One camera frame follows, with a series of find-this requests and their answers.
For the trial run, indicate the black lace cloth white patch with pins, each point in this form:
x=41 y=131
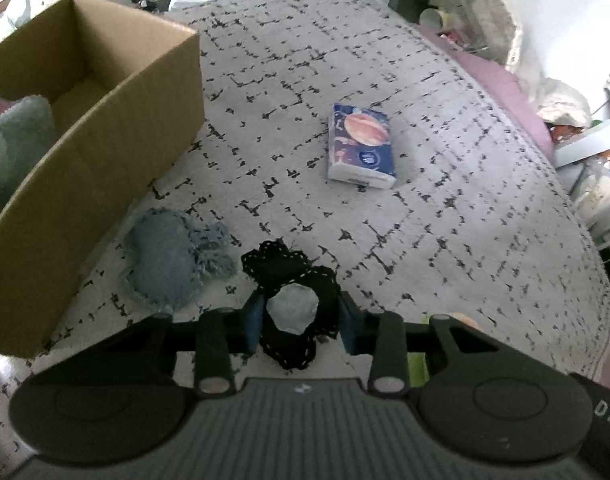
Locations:
x=280 y=265

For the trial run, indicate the light blue plush toy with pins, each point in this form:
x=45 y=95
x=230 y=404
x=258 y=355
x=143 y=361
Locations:
x=15 y=145

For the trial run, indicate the pink bed sheet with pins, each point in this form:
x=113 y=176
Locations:
x=490 y=80

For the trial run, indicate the paper cup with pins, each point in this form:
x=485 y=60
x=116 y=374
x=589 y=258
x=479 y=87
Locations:
x=435 y=17

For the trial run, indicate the blue-grey knitted cloth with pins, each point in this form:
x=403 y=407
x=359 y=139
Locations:
x=165 y=260

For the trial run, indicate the brown cardboard box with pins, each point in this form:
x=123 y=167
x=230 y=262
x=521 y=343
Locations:
x=110 y=125

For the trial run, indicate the white desk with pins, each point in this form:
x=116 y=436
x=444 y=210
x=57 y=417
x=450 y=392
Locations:
x=590 y=140

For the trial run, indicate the clear plastic bottle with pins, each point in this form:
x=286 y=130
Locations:
x=462 y=0

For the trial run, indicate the white crumpled plastic bags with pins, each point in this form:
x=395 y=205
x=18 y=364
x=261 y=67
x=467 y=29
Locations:
x=550 y=95

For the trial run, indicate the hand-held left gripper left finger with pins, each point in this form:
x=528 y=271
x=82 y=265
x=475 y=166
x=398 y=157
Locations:
x=255 y=322

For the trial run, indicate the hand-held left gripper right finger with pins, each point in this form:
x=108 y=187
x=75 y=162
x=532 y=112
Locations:
x=348 y=329

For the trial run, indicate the blue planet print tissue pack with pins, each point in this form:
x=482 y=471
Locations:
x=362 y=142

